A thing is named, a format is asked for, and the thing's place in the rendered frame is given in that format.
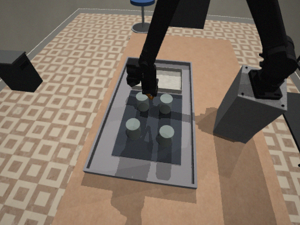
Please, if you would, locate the clear glass jar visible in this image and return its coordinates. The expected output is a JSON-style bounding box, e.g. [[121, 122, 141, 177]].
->
[[159, 94, 173, 114], [159, 125, 174, 147], [126, 118, 141, 140], [136, 92, 149, 111]]

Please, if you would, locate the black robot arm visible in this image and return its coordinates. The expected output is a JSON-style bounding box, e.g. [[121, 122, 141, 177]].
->
[[126, 0, 298, 100]]

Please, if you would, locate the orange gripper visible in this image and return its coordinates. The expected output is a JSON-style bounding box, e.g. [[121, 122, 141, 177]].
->
[[142, 78, 159, 100]]

